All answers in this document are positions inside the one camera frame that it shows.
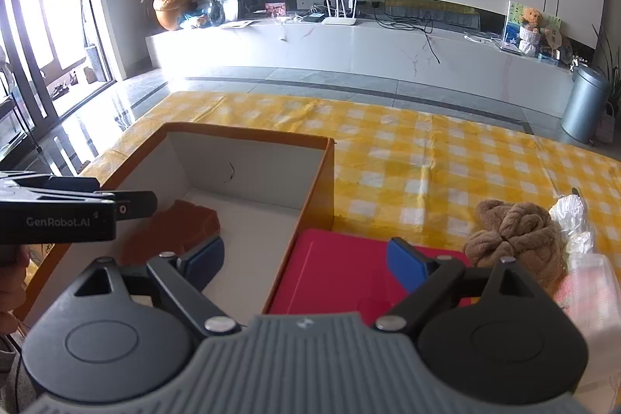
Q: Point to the small brown teddy bear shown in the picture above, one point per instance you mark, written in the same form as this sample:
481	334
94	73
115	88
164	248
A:
530	28

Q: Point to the white marble tv cabinet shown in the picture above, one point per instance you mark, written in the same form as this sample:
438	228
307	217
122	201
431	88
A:
339	50

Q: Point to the sliding glass door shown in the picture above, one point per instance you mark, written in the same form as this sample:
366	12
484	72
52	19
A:
48	31

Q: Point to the small black box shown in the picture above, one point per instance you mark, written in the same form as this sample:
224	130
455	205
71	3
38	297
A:
313	18

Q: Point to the white printed bag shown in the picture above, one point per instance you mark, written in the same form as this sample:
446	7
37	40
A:
228	1

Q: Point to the brown fleece garment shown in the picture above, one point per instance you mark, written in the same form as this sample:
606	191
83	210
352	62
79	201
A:
514	234

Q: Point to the orange acorn-shaped vase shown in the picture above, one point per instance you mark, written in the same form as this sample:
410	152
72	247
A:
170	11

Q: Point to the colourful standing calendar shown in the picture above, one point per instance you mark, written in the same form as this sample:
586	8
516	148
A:
512	23

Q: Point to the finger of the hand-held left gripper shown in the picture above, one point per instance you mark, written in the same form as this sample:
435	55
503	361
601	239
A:
75	184
138	205

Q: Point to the grey metal trash can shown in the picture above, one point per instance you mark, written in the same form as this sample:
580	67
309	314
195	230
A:
584	103

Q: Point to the cardboard box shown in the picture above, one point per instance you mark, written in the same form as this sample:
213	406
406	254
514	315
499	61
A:
262	181

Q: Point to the pink item in clear wrap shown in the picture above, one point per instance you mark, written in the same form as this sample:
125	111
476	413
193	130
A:
594	292

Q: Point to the small photo card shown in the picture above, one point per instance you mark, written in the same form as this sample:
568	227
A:
275	9

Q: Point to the white router with antennas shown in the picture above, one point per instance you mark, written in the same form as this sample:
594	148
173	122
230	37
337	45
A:
339	20

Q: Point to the yellow checkered tablecloth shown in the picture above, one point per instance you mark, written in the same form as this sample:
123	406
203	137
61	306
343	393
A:
412	152

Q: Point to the red box lid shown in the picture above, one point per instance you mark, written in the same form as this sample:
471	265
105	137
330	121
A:
334	273

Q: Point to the orange-brown cloth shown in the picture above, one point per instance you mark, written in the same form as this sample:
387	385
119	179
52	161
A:
179	225

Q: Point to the long-leaf potted plant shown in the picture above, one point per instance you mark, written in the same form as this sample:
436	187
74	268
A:
612	74

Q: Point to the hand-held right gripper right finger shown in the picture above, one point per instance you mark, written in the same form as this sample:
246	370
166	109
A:
405	263

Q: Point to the blue wrapped items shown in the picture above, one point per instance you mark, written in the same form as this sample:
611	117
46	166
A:
194	22

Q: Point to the person's left hand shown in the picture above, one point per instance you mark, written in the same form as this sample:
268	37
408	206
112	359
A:
12	280

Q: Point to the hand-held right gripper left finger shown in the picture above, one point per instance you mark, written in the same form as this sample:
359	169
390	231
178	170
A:
206	261

